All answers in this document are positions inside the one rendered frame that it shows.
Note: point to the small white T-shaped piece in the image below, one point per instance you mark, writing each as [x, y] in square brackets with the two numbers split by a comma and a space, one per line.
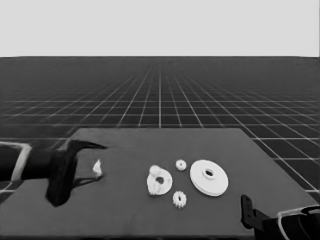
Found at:
[97, 168]

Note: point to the large thick white disc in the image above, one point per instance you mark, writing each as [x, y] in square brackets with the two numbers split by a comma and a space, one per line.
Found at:
[216, 185]

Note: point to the small white toothed gear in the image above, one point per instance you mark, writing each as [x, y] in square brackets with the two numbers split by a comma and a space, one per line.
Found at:
[183, 200]
[184, 166]
[153, 173]
[151, 190]

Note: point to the round white carrier with pins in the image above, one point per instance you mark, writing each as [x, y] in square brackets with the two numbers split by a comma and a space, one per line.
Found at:
[167, 183]

